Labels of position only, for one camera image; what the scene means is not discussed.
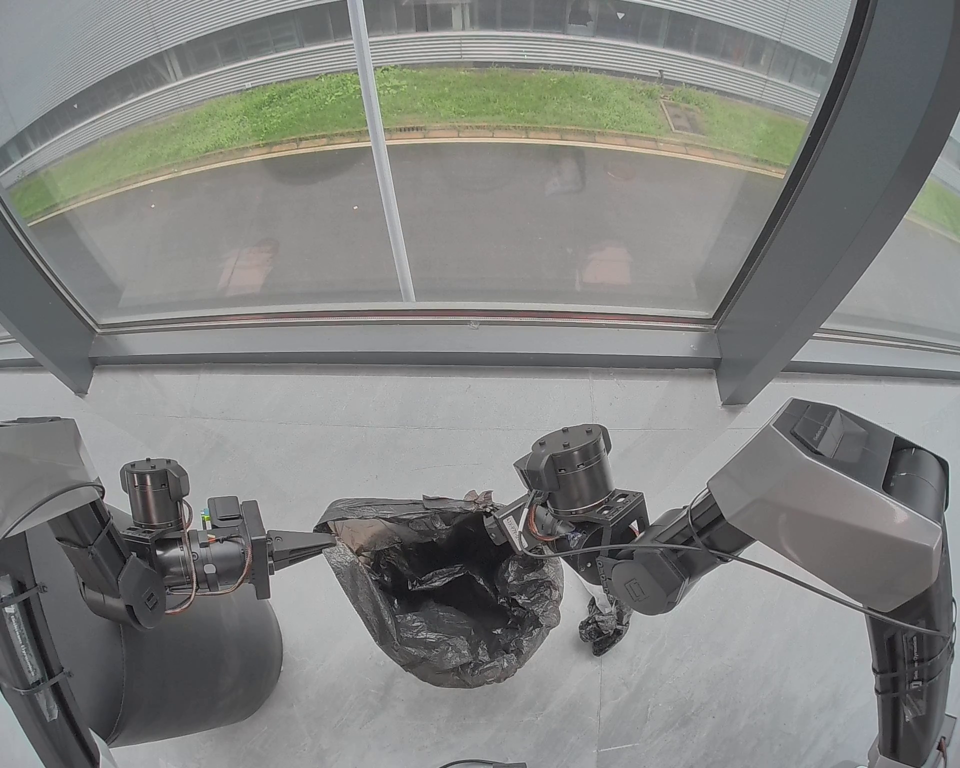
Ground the window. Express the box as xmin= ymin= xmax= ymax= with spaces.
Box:
xmin=0 ymin=0 xmax=960 ymax=410

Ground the black plastic bag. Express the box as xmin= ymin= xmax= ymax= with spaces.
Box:
xmin=313 ymin=489 xmax=565 ymax=690

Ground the dark grey round chair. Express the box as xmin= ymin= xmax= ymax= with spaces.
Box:
xmin=15 ymin=517 xmax=284 ymax=749

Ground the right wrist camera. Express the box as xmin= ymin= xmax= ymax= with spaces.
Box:
xmin=513 ymin=450 xmax=552 ymax=496

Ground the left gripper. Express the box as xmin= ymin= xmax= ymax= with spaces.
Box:
xmin=161 ymin=501 xmax=336 ymax=601

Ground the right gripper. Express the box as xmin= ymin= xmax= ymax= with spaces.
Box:
xmin=483 ymin=498 xmax=571 ymax=556

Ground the crumpled black plastic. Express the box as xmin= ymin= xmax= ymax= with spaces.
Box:
xmin=576 ymin=592 xmax=635 ymax=659

